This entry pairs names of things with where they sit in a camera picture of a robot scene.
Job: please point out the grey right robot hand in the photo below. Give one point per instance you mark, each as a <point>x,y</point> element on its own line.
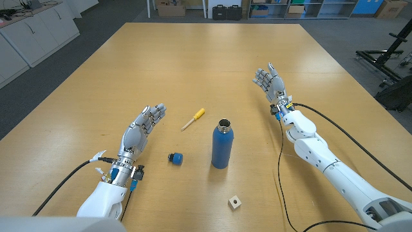
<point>275,85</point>

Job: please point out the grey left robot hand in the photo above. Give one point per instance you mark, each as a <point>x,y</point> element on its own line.
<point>133,137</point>

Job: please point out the blue bottle cap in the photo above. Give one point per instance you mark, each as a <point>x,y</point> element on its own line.
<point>176,158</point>

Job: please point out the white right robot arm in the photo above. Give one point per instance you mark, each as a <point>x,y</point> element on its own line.
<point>334,167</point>

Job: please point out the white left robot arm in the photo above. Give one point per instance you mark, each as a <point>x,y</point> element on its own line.
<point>103,199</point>

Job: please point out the blue metal bottle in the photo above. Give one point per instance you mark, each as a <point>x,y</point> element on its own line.
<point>222,148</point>

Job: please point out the white block with hole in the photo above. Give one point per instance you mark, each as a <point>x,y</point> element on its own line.
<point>234,202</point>

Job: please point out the small cardboard box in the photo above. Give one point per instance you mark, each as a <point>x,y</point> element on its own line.
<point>295,11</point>

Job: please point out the black hard case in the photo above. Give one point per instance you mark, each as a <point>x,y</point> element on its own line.
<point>234,13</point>
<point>219,13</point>

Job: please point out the grey shelf unit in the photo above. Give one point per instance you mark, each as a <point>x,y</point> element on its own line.
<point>322,8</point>

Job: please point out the black metal stand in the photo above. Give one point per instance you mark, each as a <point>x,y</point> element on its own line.
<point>383,58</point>

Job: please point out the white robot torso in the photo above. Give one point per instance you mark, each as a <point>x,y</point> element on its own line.
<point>58,224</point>

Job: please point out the blue panel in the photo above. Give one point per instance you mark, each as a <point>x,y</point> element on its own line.
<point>367,6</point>

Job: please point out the large cardboard box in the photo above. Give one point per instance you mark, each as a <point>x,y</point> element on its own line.
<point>171,10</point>

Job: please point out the cardboard box with print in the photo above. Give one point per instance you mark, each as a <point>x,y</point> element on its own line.
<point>391,9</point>

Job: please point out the white cabinet row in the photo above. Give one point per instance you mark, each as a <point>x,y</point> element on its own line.
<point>32,35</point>

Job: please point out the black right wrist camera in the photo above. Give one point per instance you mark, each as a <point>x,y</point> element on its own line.
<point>274,110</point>

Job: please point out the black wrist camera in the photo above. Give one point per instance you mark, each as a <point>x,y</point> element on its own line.
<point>138,173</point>
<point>274,110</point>

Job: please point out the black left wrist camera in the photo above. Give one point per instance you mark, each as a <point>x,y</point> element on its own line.
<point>138,173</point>

